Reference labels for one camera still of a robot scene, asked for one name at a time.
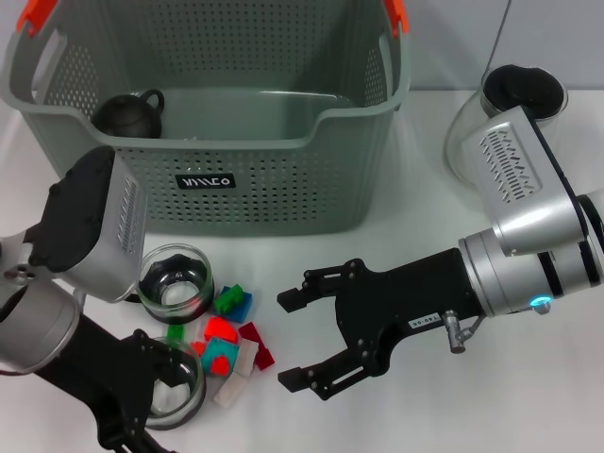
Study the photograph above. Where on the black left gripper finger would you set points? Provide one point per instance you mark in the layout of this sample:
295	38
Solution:
127	436
170	365

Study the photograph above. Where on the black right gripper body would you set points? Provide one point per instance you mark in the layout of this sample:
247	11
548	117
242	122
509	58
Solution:
406	297

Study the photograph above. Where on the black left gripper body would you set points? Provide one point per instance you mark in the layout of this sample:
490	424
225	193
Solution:
108	377

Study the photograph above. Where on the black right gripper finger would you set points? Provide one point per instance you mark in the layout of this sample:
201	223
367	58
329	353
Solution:
330	377
292	299

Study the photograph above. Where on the glass teacup black base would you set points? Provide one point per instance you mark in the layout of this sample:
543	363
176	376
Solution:
174	292
177	395

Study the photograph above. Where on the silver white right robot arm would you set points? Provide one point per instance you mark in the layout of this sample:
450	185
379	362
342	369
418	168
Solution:
528	226

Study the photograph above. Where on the grey-green perforated storage basket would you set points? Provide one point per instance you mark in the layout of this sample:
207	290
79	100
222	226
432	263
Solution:
283	189

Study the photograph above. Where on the long green toy brick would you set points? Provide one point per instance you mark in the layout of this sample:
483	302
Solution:
177	331

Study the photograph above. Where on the clear transparent toy brick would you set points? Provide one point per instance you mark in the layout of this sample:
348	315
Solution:
196	334

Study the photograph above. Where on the blue square toy brick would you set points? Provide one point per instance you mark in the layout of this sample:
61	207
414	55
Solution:
244	309

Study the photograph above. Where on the teal square toy brick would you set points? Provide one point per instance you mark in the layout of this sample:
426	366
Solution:
217	348

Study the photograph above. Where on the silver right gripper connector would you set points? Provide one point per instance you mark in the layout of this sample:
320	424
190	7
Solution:
455	332

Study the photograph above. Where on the red sloped toy brick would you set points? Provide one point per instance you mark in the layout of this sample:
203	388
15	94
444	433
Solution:
222	328

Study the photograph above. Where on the flat white plate brick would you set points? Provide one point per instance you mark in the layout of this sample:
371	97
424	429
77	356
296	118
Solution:
230	390

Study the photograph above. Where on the dark red toy brick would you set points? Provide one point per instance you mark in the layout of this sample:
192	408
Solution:
264	358

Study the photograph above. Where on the small green toy brick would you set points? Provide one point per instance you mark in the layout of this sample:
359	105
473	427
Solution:
226	299

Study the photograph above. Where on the white translucent toy brick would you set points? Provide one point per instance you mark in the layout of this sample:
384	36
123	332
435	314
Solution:
246	356

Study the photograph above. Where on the dark clay teapot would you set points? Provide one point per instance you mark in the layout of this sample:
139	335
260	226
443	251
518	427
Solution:
127	115

